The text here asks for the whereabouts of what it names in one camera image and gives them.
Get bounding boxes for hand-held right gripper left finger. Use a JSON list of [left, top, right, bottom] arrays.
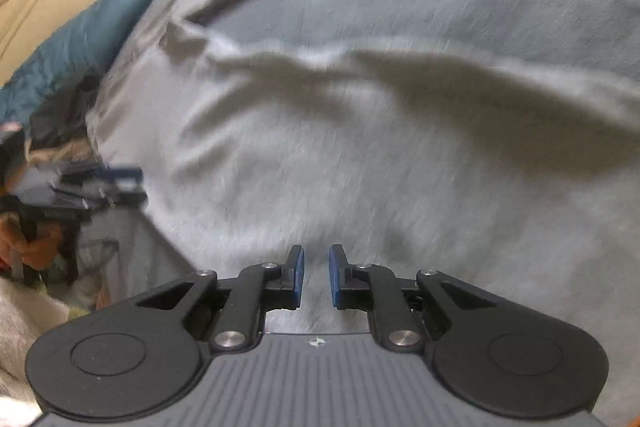
[[136, 245, 305, 354]]

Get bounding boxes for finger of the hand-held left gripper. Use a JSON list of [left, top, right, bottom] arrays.
[[50, 187, 148, 210], [62, 166, 145, 188]]

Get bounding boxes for grey sweatpants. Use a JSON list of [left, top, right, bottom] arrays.
[[87, 19, 640, 338]]

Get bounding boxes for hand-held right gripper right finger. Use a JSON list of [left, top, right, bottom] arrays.
[[328, 244, 496, 354]]

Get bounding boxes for teal pillow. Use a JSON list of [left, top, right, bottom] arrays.
[[0, 0, 186, 122]]

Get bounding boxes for person's left hand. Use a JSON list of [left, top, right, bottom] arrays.
[[0, 219, 63, 270]]

